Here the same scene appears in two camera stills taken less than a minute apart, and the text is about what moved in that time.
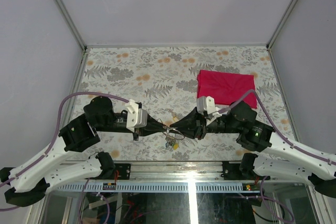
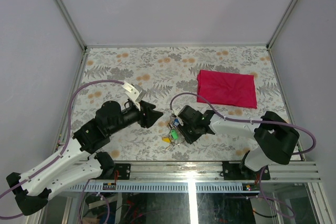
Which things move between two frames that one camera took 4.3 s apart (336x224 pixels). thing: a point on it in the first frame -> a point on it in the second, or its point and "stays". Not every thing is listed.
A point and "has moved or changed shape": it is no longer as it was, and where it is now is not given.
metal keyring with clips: (171, 134) has moved or changed shape
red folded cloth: (227, 87) stays
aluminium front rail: (157, 178) stays
